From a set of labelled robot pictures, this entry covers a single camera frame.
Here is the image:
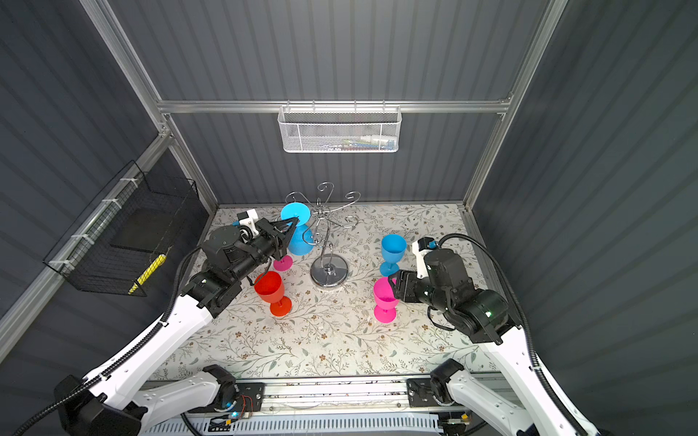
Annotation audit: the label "pink wine glass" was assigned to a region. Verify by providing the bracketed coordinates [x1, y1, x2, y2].
[374, 277, 398, 323]
[273, 255, 294, 272]

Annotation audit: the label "blue wine glass front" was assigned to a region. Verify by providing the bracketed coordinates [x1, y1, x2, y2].
[281, 203, 314, 256]

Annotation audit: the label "blue wine glass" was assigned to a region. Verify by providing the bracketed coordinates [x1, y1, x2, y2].
[379, 234, 407, 277]
[281, 203, 314, 256]

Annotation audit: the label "pink wine glass front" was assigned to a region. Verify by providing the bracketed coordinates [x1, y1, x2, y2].
[374, 277, 398, 323]

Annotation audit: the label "red wine glass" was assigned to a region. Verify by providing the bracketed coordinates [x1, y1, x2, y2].
[254, 271, 293, 317]

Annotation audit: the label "blue wine glass back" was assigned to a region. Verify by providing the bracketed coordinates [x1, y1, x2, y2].
[379, 234, 407, 277]

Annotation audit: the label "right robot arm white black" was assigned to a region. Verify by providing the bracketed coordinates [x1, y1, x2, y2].
[389, 239, 599, 435]

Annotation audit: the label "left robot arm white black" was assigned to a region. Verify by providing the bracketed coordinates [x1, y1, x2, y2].
[55, 218, 299, 435]

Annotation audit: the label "chrome wine glass rack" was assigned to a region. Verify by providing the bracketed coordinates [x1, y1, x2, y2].
[284, 182, 361, 288]

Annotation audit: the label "yellow black object in basket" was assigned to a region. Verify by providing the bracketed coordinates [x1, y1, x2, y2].
[128, 254, 167, 295]

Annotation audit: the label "items in white basket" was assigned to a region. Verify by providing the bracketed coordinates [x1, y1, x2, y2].
[319, 136, 399, 152]

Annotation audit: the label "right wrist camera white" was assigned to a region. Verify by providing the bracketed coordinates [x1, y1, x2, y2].
[411, 236, 438, 279]

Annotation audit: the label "white mesh wall basket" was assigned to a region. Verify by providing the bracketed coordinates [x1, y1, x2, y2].
[277, 108, 403, 154]

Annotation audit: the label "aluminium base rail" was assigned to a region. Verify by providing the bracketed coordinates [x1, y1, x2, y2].
[236, 372, 548, 415]

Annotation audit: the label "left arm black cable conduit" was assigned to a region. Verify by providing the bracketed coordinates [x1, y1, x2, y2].
[10, 244, 203, 436]

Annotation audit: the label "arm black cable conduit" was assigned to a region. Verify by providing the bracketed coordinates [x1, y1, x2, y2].
[10, 244, 203, 436]
[438, 233, 590, 436]

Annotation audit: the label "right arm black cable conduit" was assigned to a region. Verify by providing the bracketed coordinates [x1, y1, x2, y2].
[438, 233, 590, 436]

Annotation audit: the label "black wire wall basket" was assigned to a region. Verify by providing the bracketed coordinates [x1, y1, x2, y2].
[44, 165, 201, 297]

